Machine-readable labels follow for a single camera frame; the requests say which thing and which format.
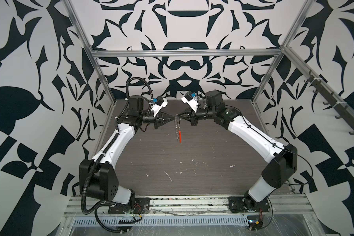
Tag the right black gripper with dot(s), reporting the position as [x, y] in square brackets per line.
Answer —
[192, 119]

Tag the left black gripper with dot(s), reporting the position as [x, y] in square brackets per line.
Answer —
[159, 120]

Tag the large keyring with red handle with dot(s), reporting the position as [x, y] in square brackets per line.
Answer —
[178, 130]

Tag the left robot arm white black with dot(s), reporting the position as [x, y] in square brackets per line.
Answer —
[97, 176]

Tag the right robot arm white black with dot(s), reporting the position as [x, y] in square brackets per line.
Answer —
[281, 160]

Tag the small green-lit circuit board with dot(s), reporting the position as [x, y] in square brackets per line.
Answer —
[254, 223]

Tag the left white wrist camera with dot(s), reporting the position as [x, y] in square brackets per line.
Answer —
[157, 104]

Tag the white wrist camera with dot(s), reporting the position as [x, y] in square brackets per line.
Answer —
[157, 104]
[191, 99]

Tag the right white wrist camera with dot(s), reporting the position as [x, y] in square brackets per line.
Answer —
[191, 99]

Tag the aluminium frame back crossbar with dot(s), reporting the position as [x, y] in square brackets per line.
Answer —
[185, 53]

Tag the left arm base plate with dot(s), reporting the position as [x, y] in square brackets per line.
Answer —
[137, 205]

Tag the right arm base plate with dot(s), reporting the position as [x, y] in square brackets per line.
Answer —
[242, 204]

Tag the white slotted cable duct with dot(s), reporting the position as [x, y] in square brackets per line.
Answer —
[203, 220]

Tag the aluminium frame front rail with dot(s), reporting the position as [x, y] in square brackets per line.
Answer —
[219, 204]

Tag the grey wall hook rack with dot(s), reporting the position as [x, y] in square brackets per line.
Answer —
[331, 99]

